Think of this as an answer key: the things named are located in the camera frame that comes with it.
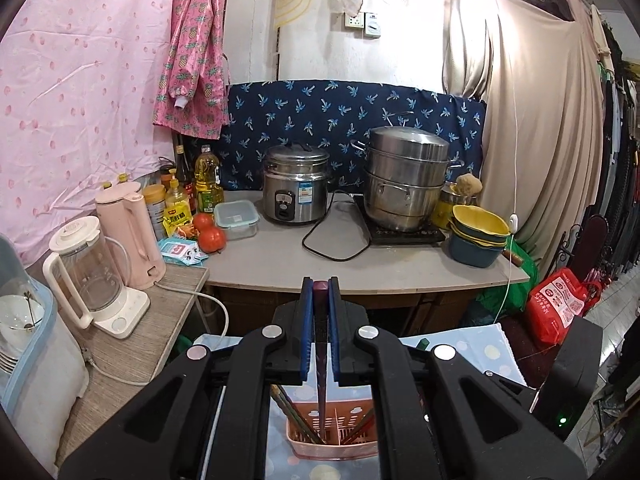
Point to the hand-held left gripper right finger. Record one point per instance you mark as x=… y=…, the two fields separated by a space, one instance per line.
x=334 y=340

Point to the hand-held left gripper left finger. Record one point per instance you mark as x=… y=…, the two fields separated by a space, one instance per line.
x=306 y=340

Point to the reddish brown chopstick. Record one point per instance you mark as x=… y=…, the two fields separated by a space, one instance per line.
x=320 y=400

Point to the dark maroon chopstick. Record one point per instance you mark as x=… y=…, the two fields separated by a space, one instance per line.
x=290 y=412

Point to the green chopstick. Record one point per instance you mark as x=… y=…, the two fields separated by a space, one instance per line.
x=424 y=344

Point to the red chopstick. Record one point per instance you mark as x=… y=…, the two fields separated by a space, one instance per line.
x=357 y=430

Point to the pink perforated utensil basket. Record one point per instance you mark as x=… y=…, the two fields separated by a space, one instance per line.
x=330 y=452

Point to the red shopping bag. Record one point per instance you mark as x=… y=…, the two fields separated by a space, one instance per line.
x=557 y=305

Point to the blue printed tablecloth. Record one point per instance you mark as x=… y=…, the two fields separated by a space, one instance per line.
x=492 y=355

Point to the green plastic bag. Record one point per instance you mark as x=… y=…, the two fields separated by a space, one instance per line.
x=505 y=285

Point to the black metal chair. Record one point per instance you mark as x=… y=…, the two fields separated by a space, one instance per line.
x=585 y=255

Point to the black induction cooktop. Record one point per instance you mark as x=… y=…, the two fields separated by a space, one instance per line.
x=400 y=235

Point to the red tomato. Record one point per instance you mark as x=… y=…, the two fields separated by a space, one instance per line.
x=212 y=241
x=203 y=221

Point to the clear plastic food container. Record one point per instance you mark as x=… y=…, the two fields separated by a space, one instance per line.
x=236 y=220

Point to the blue snack packet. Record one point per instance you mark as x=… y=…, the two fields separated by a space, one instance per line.
x=180 y=252

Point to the steel rice cooker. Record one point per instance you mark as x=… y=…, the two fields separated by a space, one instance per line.
x=295 y=185

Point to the blue bowl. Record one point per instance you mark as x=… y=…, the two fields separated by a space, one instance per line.
x=472 y=252

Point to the yellow canister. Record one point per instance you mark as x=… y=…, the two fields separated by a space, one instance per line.
x=444 y=210

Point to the yellow seasoning packet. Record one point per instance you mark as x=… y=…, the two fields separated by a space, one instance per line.
x=179 y=222

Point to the yellow bowl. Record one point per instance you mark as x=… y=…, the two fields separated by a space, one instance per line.
x=480 y=220

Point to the steel steamer pot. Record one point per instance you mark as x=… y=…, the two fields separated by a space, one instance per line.
x=405 y=170

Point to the cooking oil bottle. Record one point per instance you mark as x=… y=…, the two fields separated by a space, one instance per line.
x=207 y=180

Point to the yellow cap seasoning bottle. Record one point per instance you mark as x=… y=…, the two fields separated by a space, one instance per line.
x=176 y=200

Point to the yellow tin can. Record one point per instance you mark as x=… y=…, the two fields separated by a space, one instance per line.
x=154 y=210

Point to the pink electric kettle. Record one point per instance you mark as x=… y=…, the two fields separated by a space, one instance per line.
x=130 y=240

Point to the dark sauce bottle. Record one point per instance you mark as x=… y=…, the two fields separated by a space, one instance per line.
x=184 y=175

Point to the tan loofah sponge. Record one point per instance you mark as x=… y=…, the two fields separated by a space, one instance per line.
x=469 y=184

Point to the navy printed cloth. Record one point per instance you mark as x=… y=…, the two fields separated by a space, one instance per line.
x=325 y=115

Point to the row of hanging clothes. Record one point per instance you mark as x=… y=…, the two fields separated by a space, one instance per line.
x=620 y=150

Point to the beige curtain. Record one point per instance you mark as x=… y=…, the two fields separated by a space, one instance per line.
x=540 y=110

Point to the pink pineapple print smock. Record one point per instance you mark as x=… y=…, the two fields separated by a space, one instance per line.
x=195 y=60

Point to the pink dotted curtain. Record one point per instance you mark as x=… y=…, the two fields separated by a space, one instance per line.
x=75 y=110

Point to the white wall switch box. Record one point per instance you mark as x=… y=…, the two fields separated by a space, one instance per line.
x=372 y=24

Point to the white wall socket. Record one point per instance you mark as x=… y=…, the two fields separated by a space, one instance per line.
x=353 y=20

